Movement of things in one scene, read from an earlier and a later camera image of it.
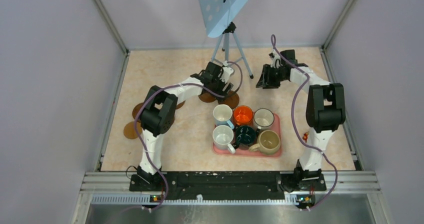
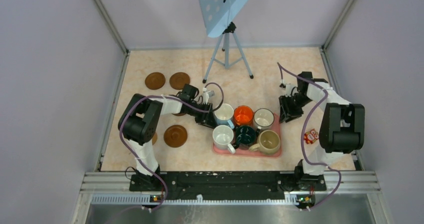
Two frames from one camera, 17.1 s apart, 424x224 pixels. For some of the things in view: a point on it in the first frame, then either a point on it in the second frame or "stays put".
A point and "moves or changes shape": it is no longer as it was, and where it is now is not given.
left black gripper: x=221 y=85 to x=206 y=118
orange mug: x=242 y=114 stays put
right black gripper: x=265 y=81 to x=287 y=113
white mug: x=222 y=138 stays put
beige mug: x=268 y=142 stays put
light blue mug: x=222 y=114 stays put
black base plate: x=226 y=185 stays put
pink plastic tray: x=249 y=152 stays put
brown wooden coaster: x=232 y=100 to x=177 y=80
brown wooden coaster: x=207 y=97 to x=155 y=80
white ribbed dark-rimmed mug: x=263 y=117 stays put
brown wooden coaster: x=180 y=105 moves or changes shape
